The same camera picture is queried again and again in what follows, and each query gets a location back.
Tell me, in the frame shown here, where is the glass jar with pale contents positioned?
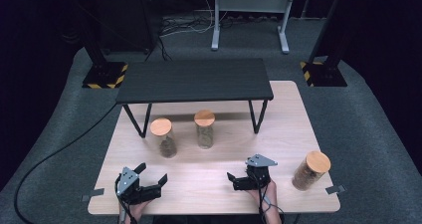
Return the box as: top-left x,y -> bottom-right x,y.
193,110 -> 216,150

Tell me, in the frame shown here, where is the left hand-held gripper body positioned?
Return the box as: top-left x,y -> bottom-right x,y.
115,166 -> 163,206

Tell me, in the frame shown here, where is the grey tape strip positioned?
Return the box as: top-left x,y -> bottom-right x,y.
325,184 -> 346,195
81,187 -> 106,202

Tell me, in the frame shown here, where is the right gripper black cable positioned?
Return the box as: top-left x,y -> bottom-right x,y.
253,170 -> 286,224

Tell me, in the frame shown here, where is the thick black floor cable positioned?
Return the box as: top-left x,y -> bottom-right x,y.
13,103 -> 120,224

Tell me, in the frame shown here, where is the grey metal stand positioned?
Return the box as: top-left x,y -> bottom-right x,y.
211,0 -> 298,55

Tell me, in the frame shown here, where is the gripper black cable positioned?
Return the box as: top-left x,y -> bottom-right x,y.
113,180 -> 137,224
253,170 -> 286,224

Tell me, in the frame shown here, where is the black stand with striped base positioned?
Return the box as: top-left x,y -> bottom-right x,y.
300,0 -> 348,88
68,0 -> 129,90

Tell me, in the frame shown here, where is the glass jar with dark contents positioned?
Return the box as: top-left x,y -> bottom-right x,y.
149,117 -> 178,159

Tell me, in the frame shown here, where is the glass jar with brown contents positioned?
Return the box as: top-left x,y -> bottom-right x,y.
292,150 -> 332,192

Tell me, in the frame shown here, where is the bundle of floor cables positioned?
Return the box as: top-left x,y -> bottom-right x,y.
158,14 -> 287,38

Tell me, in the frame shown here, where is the person's left hand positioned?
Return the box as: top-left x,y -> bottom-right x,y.
123,199 -> 153,220

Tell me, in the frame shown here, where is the black cabinet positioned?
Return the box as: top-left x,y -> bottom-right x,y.
93,0 -> 162,54

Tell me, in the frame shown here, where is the black shelf rack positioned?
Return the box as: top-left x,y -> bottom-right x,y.
114,58 -> 275,139

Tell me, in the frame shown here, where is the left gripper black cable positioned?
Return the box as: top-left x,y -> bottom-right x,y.
113,180 -> 137,224

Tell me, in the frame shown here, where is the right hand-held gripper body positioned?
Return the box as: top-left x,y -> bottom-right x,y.
233,153 -> 279,191

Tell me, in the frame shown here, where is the person's right hand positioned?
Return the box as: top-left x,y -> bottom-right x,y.
247,179 -> 279,212

